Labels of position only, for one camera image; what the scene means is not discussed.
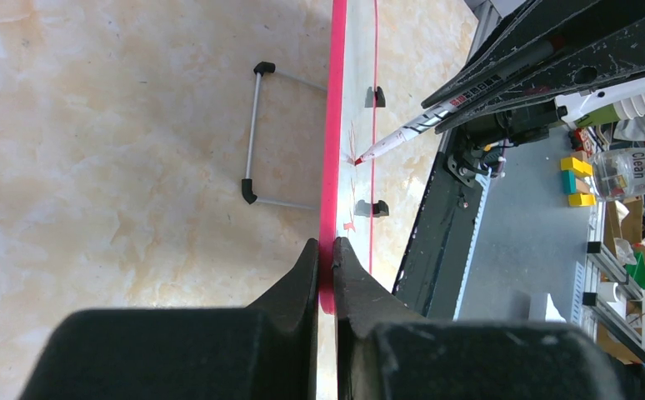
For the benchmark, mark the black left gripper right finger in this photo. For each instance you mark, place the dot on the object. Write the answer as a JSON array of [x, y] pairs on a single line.
[[387, 351]]

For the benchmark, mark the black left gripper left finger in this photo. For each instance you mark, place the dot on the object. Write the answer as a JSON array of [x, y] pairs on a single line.
[[266, 350]]

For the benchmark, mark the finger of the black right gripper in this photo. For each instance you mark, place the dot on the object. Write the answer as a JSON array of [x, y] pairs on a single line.
[[576, 66], [516, 44]]

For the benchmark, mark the red whiteboard marker pen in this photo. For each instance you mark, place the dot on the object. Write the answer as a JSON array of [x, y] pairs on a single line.
[[468, 93]]

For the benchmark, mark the red framed whiteboard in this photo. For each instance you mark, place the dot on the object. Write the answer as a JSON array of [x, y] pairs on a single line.
[[350, 130]]

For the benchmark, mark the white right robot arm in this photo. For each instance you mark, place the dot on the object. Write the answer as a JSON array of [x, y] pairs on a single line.
[[545, 63]]

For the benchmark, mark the metal whiteboard stand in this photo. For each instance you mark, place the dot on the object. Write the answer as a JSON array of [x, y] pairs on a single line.
[[268, 138]]

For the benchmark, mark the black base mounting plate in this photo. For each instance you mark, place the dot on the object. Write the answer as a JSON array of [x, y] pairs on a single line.
[[433, 273]]

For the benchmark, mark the clear plastic cleaner bottle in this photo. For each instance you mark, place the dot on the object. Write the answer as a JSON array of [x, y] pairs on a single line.
[[620, 173]]

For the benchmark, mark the yellow and teal blocks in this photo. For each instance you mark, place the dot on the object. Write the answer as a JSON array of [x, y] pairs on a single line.
[[574, 174]]

